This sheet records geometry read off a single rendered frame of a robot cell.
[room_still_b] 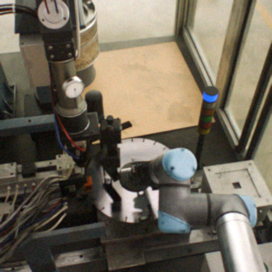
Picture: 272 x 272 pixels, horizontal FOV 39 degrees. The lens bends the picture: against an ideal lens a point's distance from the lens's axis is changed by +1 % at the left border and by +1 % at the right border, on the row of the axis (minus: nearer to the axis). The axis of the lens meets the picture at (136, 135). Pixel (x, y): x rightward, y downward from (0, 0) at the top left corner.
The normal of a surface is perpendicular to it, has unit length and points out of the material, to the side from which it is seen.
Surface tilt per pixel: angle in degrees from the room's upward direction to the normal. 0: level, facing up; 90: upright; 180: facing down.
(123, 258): 0
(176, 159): 32
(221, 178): 0
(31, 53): 90
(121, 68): 0
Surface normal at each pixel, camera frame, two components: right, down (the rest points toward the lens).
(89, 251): 0.00, -0.65
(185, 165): 0.27, -0.21
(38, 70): 0.18, 0.75
